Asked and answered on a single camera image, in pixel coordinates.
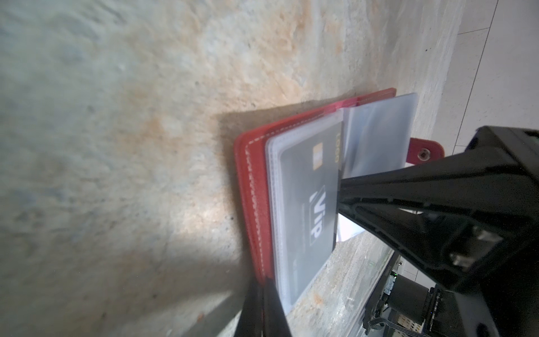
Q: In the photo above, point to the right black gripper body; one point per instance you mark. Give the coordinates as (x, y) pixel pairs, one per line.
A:
(493, 220)

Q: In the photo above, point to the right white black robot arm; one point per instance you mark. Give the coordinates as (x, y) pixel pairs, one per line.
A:
(441, 312)

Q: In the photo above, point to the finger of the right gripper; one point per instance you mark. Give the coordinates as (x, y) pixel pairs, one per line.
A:
(473, 180)
(449, 245)

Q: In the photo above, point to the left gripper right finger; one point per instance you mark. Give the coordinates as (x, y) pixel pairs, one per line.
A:
(274, 319)

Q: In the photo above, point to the red card holder wallet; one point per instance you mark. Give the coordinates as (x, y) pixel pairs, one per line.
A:
(375, 138)

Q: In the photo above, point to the black VIP card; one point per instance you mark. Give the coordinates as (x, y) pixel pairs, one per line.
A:
(303, 170)

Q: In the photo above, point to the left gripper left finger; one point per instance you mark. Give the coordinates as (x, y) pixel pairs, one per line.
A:
(250, 322)

